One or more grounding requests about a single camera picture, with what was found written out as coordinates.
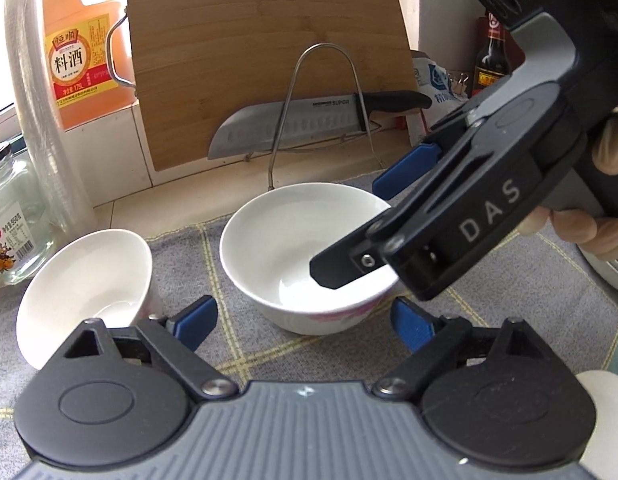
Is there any bamboo cutting board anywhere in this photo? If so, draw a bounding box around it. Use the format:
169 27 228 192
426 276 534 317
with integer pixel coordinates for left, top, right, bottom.
106 0 422 177

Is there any large white floral bowl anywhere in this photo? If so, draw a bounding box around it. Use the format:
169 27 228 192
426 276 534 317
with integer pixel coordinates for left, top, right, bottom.
220 183 404 336

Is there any black-handled kitchen knife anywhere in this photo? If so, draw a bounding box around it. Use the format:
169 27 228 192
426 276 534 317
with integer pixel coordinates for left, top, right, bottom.
207 90 434 160

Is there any small white floral bowl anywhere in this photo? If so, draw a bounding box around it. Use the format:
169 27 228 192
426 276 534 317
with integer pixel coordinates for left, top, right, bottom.
575 369 618 413
16 229 156 372

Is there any white and blue salt bag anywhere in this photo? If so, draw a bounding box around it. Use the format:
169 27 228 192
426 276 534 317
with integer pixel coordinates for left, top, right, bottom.
409 50 482 146

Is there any person's right hand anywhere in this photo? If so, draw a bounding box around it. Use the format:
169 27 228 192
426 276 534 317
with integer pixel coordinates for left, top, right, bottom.
518 107 618 262

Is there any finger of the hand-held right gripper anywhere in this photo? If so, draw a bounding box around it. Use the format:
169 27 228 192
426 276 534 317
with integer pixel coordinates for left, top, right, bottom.
309 125 490 291
373 104 490 201

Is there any metal wire rack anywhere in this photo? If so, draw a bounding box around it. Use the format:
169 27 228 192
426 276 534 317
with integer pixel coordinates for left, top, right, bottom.
266 44 384 191

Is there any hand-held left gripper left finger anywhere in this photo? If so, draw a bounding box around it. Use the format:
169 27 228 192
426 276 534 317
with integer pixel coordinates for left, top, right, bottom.
64 295 240 402

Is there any dark vinegar bottle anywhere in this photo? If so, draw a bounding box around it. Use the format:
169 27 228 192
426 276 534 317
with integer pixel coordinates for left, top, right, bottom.
473 10 512 97

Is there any glass jar with label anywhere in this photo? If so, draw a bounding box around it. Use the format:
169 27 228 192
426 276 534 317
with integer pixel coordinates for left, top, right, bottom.
0 135 57 286

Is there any grey and teal checked cloth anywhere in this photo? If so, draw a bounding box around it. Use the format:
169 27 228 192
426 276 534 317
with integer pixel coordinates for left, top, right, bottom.
0 170 618 441

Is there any stack of clear plastic cups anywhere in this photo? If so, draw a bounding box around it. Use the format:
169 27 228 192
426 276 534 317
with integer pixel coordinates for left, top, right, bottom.
3 0 97 233

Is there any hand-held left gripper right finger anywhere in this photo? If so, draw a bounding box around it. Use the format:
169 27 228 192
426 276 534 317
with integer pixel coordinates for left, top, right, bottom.
373 296 546 404

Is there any cooking wine jug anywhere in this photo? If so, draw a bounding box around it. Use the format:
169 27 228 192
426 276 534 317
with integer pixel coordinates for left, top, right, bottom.
41 0 137 132

